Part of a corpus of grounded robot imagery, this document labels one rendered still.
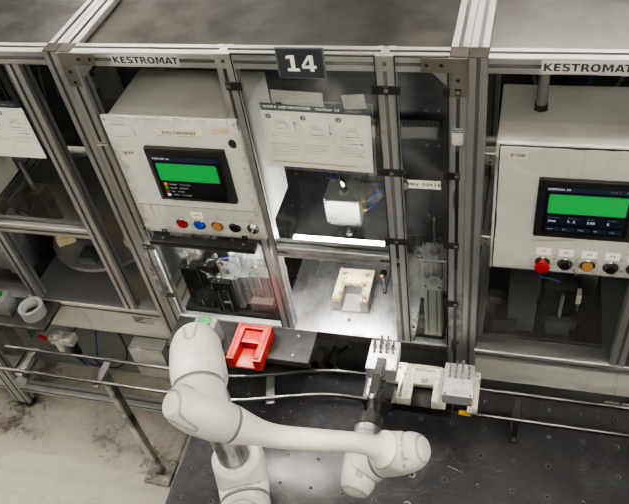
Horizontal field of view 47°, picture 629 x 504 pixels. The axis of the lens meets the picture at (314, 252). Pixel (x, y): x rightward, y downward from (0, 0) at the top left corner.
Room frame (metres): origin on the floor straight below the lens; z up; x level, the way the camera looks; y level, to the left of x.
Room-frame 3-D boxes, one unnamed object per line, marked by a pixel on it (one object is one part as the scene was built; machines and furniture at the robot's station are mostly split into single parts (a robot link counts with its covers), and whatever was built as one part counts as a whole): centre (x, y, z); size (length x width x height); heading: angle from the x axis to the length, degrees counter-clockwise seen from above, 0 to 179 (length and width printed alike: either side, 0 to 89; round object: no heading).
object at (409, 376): (1.34, -0.28, 0.84); 0.36 x 0.14 x 0.10; 69
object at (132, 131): (1.83, 0.29, 1.60); 0.42 x 0.29 x 0.46; 69
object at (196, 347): (1.18, 0.36, 1.14); 0.22 x 0.16 x 0.77; 3
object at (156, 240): (1.70, 0.34, 1.37); 0.36 x 0.04 x 0.04; 69
